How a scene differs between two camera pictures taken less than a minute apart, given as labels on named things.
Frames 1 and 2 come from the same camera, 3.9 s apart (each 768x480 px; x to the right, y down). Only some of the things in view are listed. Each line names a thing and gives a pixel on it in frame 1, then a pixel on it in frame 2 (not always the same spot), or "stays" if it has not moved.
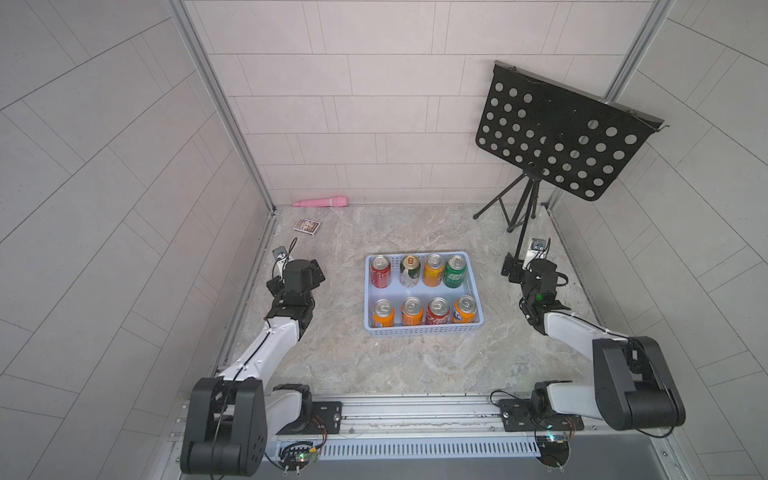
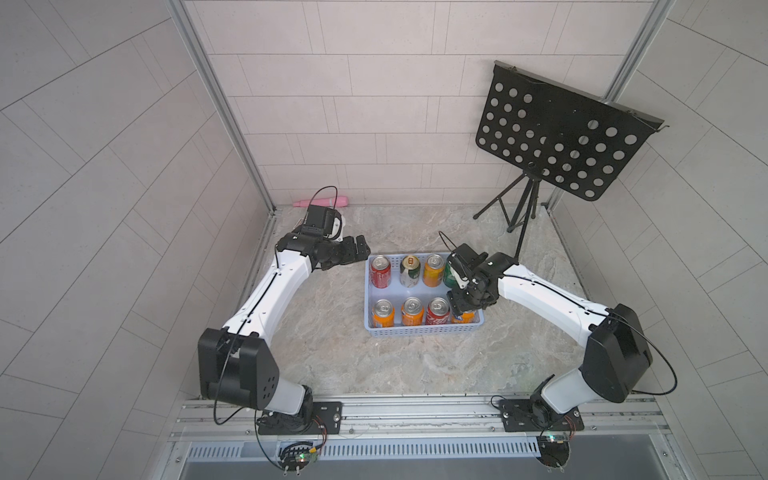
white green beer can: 410,271 stays
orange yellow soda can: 433,270 stays
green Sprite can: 454,271 stays
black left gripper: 313,280 -> 349,255
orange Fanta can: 464,309 stays
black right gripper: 518,267 -> 456,303
